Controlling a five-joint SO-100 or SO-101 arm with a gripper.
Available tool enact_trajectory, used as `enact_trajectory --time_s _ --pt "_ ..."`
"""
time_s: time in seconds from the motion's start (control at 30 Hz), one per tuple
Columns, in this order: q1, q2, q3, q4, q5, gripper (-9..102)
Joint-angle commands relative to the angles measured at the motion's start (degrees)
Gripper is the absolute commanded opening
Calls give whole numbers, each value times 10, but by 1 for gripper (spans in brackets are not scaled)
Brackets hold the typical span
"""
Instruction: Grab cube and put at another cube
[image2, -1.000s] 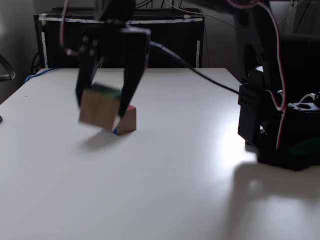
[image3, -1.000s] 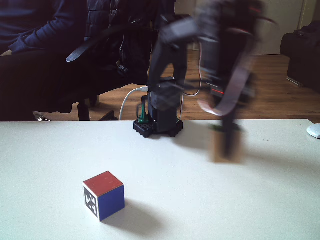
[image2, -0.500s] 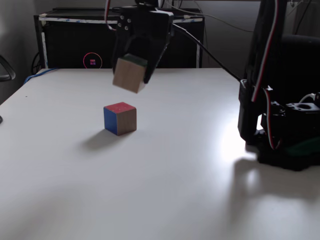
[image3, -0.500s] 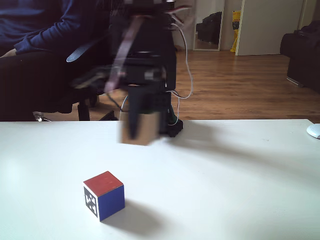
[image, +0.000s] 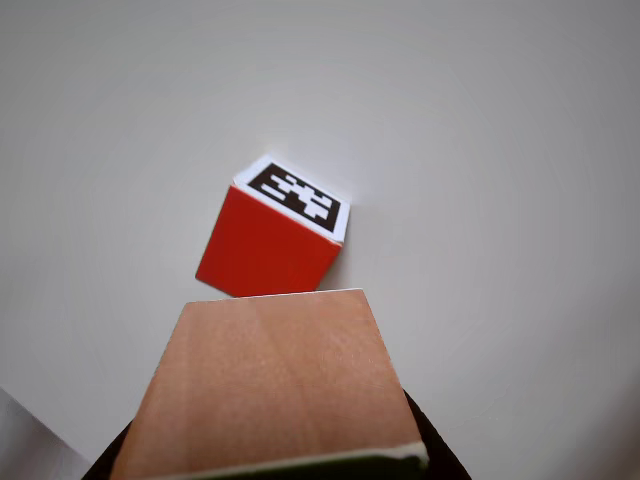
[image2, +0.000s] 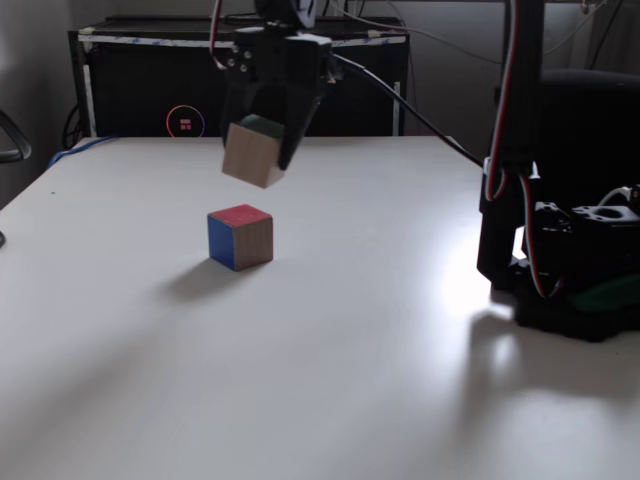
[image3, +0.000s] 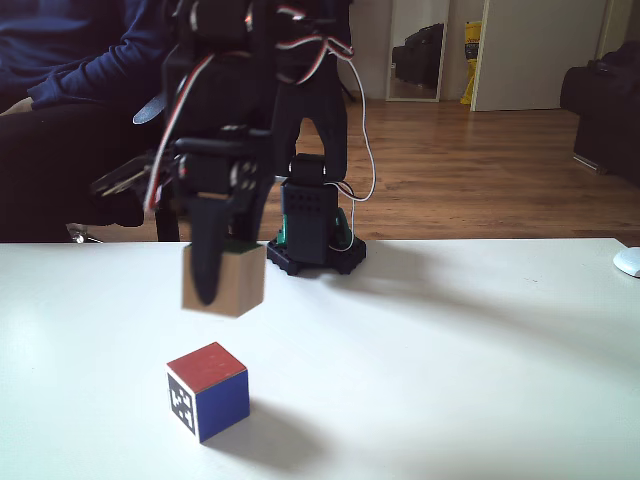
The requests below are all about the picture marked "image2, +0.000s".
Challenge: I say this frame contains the black camera cable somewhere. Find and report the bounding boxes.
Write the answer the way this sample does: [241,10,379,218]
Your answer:
[332,53,487,169]

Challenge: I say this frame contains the blue cable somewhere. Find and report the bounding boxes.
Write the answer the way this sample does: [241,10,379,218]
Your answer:
[47,135,122,170]

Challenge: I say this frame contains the red and blue wooden cube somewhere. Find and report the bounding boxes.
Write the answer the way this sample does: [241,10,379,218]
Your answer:
[206,203,275,273]

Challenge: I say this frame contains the green table clamp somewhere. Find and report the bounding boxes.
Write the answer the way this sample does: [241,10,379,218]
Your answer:
[568,276,640,315]

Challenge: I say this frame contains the red white black servo wire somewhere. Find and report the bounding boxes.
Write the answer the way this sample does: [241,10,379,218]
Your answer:
[208,0,237,71]
[485,0,525,202]

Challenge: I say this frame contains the green-topped wooden cube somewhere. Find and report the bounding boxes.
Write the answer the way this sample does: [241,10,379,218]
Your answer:
[221,113,288,190]

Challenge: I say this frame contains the black computer case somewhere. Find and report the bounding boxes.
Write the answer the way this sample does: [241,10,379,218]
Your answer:
[67,16,412,139]

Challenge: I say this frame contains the grey chair armrest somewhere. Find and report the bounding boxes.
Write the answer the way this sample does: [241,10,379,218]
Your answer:
[0,109,33,164]

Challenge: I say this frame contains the white cable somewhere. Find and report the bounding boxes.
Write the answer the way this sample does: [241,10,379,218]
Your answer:
[597,185,635,208]

